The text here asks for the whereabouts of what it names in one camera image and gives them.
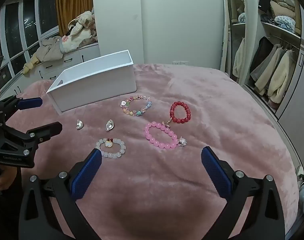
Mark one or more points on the pearl and gold earring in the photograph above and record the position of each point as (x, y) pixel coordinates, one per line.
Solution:
(109, 125)

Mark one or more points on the open wardrobe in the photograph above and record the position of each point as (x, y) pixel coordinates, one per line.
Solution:
(279, 37)

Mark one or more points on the silver shell earring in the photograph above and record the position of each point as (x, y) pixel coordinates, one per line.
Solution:
(79, 125)

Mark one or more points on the pile of plush bedding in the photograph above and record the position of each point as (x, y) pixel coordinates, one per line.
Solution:
(80, 33)

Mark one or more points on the white drawer cabinet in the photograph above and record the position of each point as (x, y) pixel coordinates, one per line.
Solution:
(74, 58)

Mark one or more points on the beige garment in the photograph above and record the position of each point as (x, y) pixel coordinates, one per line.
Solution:
(48, 52)

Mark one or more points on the cream fleece hanging coat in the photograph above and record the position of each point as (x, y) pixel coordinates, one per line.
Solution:
(282, 80)

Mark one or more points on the wardrobe sliding door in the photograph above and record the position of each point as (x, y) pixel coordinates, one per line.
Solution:
(298, 85)

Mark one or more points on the mustard curtain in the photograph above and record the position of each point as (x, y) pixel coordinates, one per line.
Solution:
(73, 2)

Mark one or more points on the large window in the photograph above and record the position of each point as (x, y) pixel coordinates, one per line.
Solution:
(29, 25)

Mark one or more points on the grey hanging coat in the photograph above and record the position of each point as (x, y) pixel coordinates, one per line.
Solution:
(269, 67)

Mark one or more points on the dark hanging jacket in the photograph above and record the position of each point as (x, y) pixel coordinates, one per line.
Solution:
(262, 52)

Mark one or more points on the person's left hand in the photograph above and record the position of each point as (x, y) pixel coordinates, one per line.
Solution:
(5, 180)

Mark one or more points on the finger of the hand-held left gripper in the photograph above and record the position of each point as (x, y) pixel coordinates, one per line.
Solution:
(48, 129)
(29, 103)

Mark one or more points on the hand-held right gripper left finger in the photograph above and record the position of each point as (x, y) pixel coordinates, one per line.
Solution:
(86, 176)

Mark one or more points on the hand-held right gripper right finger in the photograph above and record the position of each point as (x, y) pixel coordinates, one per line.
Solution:
(216, 176)

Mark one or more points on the blue patterned folded cloth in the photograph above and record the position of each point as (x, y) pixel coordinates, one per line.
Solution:
(285, 23)

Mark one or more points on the pink plush blanket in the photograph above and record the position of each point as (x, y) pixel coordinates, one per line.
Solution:
(217, 105)

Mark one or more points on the white wall socket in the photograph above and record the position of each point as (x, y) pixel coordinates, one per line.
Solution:
(180, 62)

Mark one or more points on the white sneaker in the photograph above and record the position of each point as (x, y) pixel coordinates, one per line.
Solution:
(302, 176)

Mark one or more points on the tall wall mirror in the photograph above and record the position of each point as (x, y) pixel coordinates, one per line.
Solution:
(238, 30)

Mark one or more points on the stack of folded clothes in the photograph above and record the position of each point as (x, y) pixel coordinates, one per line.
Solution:
(283, 3)

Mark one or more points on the white plastic storage box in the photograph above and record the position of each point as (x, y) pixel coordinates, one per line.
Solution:
(99, 85)

